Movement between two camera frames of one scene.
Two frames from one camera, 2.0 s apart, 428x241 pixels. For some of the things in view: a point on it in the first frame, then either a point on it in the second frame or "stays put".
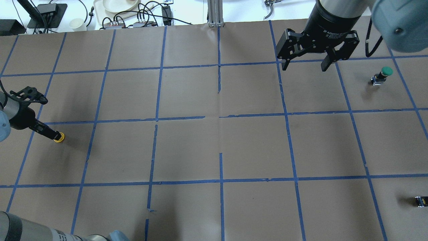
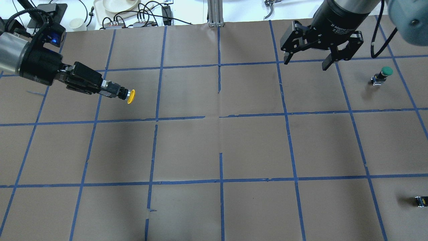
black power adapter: (166, 12) stays put
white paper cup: (77, 24) stays put
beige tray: (103, 16) stays put
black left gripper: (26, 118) -> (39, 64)
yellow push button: (61, 139) -> (125, 93)
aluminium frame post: (215, 8) stays put
